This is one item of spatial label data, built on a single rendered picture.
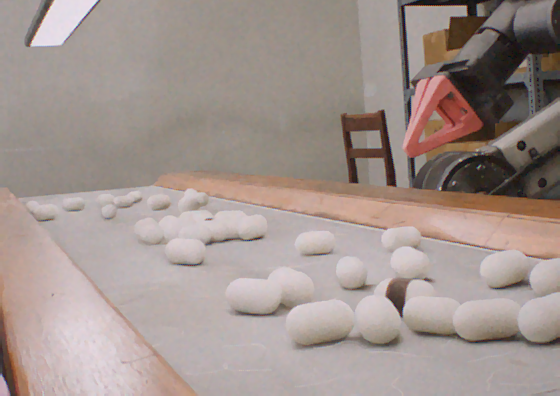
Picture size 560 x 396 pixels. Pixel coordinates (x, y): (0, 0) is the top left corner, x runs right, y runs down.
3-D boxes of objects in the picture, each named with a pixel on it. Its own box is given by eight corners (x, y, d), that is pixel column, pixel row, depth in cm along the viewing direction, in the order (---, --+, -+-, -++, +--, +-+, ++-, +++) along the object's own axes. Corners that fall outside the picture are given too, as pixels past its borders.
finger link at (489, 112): (409, 126, 76) (469, 57, 78) (374, 129, 83) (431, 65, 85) (454, 178, 78) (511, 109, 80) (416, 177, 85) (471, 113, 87)
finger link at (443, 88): (397, 127, 79) (456, 60, 81) (363, 130, 85) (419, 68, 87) (441, 178, 80) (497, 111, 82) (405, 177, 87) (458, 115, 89)
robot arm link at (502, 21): (528, 35, 90) (498, -4, 88) (569, 27, 83) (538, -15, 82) (492, 77, 88) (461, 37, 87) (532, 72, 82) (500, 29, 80)
